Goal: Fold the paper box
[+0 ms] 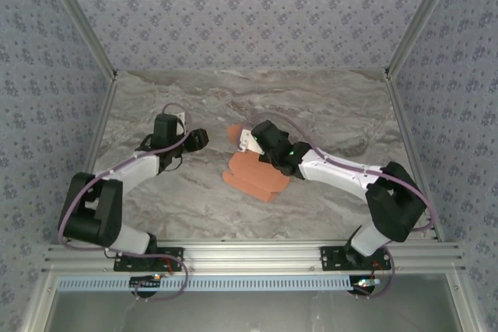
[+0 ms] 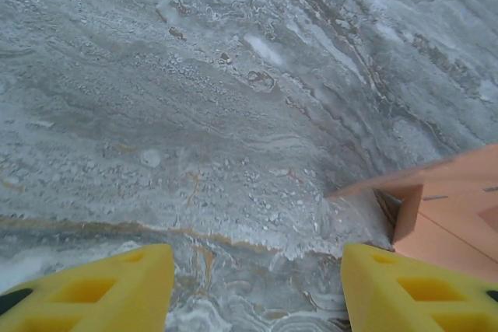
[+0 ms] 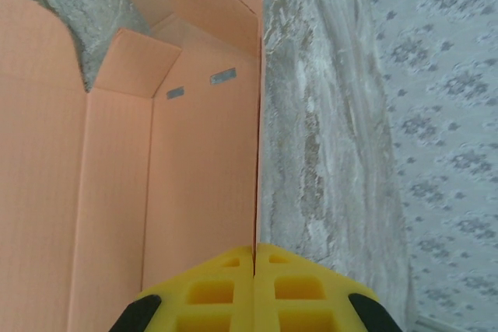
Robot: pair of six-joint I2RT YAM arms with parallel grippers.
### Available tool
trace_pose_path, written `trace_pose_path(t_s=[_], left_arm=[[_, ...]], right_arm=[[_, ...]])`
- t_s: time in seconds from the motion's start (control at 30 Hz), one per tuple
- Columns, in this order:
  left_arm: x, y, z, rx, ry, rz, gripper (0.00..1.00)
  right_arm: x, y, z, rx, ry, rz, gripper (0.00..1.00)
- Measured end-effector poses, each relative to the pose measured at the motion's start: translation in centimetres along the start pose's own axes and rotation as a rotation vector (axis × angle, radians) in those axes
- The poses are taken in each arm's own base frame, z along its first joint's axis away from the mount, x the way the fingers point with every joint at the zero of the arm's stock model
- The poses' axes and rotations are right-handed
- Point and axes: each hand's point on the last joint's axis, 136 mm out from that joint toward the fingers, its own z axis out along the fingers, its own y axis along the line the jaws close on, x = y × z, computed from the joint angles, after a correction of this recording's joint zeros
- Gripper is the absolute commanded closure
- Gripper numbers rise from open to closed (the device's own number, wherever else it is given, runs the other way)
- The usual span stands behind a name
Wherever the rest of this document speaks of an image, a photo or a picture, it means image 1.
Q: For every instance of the orange paper box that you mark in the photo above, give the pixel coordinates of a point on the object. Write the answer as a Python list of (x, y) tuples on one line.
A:
[(253, 176)]

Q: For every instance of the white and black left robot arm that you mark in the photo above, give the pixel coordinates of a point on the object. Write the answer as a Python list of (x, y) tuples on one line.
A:
[(93, 211)]

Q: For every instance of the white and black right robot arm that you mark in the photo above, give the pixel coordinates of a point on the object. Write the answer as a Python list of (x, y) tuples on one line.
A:
[(397, 207)]

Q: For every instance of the small black controller board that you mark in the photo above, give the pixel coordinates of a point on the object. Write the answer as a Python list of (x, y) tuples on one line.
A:
[(363, 283), (146, 281)]

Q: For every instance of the grey metal panel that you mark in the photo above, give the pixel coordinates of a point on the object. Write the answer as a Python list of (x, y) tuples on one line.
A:
[(249, 312)]

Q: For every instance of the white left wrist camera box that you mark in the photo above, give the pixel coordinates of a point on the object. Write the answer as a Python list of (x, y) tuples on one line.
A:
[(182, 117)]

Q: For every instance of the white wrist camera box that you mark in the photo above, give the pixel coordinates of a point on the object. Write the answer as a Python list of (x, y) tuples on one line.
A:
[(247, 142), (182, 117)]

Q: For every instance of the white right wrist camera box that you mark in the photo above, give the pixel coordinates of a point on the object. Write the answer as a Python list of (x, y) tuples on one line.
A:
[(247, 142)]

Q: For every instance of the aluminium table edge rail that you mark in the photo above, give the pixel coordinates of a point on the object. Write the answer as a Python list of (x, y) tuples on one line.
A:
[(97, 133), (405, 133)]

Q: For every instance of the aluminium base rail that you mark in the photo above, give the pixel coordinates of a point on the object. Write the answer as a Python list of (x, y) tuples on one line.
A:
[(249, 256)]

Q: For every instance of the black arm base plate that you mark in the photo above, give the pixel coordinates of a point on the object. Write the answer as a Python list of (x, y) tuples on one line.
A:
[(128, 264), (334, 258)]

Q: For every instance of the aluminium frame post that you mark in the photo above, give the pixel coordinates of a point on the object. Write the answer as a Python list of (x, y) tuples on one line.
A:
[(78, 17), (424, 17)]

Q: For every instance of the aluminium lower frame bar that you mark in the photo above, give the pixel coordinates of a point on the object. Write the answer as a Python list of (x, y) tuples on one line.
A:
[(37, 305), (463, 305)]

